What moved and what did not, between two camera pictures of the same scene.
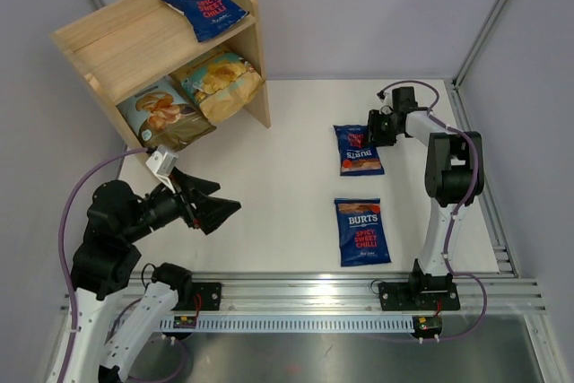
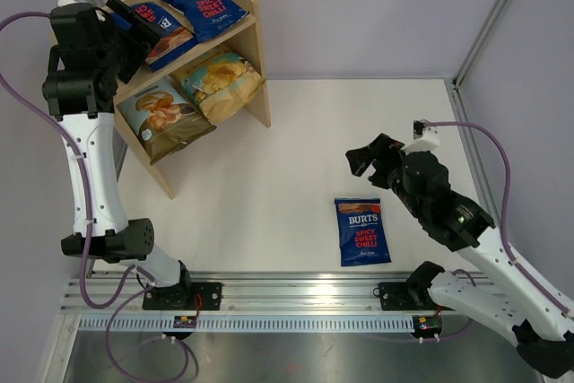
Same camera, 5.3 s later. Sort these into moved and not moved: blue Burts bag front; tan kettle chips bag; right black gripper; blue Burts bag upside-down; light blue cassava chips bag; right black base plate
Moved: right black gripper; blue Burts bag upside-down
Not moved: right black base plate; tan kettle chips bag; light blue cassava chips bag; blue Burts bag front
